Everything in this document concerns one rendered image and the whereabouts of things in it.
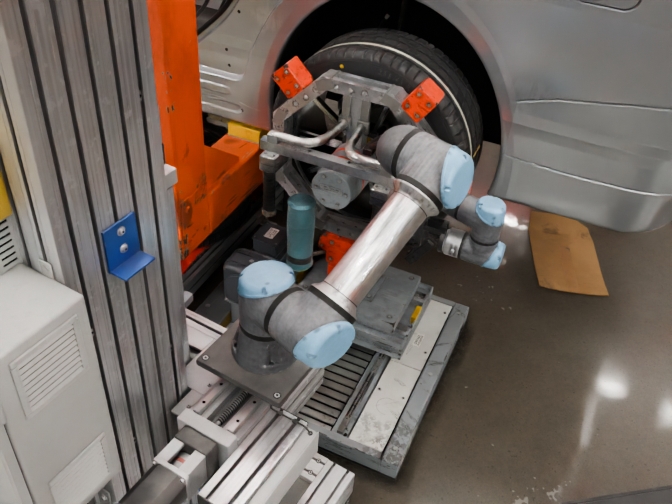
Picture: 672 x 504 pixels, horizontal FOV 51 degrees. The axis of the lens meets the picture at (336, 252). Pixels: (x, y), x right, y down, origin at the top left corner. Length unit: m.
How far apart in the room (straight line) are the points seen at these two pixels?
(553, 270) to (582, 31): 1.49
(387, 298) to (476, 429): 0.56
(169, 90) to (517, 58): 0.97
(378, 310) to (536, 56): 1.06
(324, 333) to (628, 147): 1.15
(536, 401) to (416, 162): 1.48
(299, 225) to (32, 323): 1.21
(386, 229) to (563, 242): 2.15
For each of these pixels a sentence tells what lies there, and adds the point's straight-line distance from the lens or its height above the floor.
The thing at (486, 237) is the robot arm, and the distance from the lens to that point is 1.83.
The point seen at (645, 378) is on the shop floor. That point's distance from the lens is 2.99.
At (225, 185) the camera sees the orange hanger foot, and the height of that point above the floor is 0.66.
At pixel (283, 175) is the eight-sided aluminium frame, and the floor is 0.75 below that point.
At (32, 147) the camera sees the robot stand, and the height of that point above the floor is 1.48.
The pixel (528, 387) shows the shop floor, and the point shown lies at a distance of 2.77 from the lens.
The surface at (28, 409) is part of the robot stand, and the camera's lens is 1.20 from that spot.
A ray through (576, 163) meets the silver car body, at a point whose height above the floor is 0.94.
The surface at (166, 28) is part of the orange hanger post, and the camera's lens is 1.94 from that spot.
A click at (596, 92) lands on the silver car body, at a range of 2.11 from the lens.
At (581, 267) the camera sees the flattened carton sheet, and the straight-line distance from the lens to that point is 3.38.
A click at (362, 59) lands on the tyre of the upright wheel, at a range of 2.10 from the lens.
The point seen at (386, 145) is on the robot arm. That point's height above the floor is 1.25.
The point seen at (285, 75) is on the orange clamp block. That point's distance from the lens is 2.13.
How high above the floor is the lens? 2.00
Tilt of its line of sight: 39 degrees down
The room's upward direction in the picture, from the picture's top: 5 degrees clockwise
